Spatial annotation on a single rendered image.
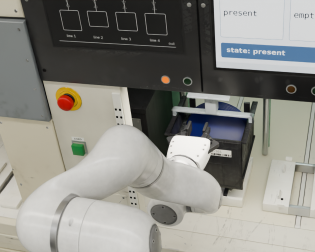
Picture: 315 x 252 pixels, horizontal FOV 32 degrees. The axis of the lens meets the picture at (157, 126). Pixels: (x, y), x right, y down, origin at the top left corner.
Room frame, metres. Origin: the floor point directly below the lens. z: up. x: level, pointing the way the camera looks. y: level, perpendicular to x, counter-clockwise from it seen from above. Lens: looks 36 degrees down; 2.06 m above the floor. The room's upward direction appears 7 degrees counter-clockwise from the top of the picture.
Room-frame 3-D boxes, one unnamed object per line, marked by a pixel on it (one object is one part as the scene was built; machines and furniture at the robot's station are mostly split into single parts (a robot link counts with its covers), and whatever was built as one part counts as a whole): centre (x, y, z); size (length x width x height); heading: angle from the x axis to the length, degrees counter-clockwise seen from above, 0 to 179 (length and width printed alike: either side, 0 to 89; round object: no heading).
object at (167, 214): (0.93, -0.02, 1.19); 0.13 x 0.09 x 0.08; 159
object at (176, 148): (1.07, -0.06, 1.19); 0.11 x 0.10 x 0.07; 159
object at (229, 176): (1.32, -0.16, 1.06); 0.24 x 0.20 x 0.32; 69
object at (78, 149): (1.14, 0.21, 1.20); 0.03 x 0.02 x 0.03; 69
